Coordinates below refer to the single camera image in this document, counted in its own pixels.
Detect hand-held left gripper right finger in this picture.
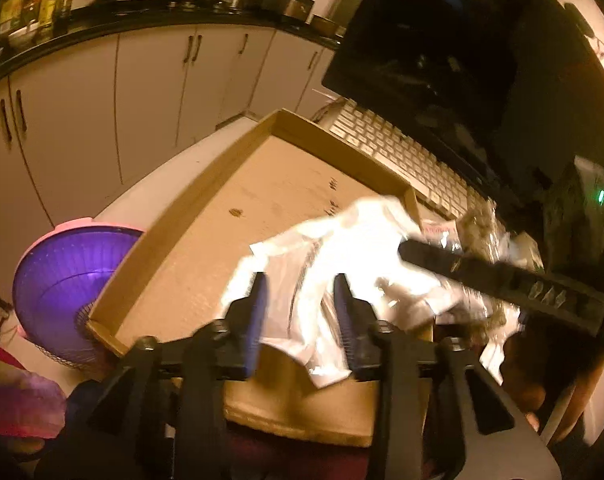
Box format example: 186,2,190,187
332,274,562,480

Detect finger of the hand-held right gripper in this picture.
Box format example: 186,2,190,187
398,238,604,339

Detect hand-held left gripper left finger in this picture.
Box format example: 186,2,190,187
34,271,271,480

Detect white plastic bag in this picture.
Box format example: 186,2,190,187
221,196,465,391

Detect shallow cardboard box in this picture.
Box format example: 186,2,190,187
84,108,435,448

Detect clear bag of dried herbs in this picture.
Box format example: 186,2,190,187
454,199,545,267

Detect red and white packet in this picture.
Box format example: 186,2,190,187
421,220,460,247

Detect white keyboard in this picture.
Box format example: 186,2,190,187
316,99,497,221

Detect maroon tablecloth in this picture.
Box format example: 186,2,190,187
222,422,383,480

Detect purple electric fan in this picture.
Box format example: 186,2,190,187
12,217,145,371

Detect black computer monitor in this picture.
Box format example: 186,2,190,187
322,0,604,196

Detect white base kitchen cabinets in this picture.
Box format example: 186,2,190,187
0,25,339,286

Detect pink cloth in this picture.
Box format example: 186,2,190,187
0,332,67,442

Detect black kitchen countertop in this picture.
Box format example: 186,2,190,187
0,0,343,91

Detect row of sauce bottles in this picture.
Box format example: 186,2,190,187
0,0,79,45

